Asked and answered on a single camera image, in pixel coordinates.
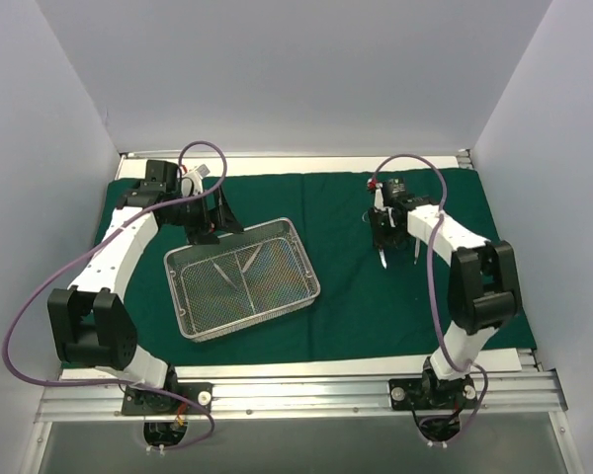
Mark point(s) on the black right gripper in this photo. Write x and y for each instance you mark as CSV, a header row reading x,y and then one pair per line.
x,y
392,236

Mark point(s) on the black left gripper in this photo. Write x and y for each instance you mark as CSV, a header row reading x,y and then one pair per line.
x,y
210,219

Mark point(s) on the steel surgical scissors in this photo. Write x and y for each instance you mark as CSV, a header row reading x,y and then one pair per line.
x,y
417,250

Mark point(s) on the steel forceps clamp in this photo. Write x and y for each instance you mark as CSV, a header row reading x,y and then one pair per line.
x,y
382,257

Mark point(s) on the metal mesh instrument tray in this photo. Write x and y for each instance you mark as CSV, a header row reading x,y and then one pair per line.
x,y
280,281

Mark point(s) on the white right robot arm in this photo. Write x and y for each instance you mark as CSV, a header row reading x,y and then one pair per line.
x,y
483,291

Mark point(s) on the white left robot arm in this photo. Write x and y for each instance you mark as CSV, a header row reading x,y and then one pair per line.
x,y
89,321

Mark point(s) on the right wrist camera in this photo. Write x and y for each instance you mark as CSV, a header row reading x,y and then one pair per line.
x,y
394,192

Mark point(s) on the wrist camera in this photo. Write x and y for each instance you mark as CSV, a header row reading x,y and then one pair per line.
x,y
394,192
192,180

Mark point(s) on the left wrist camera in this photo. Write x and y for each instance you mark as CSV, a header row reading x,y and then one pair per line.
x,y
192,180

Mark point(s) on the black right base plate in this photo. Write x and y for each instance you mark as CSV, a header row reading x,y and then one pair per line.
x,y
407,394

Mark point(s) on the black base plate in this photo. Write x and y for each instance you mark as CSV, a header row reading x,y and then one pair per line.
x,y
407,394
147,403

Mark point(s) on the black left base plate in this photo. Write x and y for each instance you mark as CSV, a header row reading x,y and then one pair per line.
x,y
147,403

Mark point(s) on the aluminium front rail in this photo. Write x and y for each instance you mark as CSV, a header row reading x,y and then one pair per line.
x,y
303,398

